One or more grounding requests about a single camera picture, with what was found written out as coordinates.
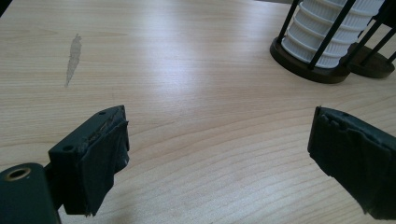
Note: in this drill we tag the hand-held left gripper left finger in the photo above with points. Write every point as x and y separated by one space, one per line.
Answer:
93 161

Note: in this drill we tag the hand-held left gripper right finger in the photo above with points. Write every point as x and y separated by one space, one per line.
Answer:
358 155

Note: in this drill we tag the dark cup holder rack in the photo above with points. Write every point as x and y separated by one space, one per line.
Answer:
311 74

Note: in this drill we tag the stack of white paper cups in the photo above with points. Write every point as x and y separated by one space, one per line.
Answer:
314 34

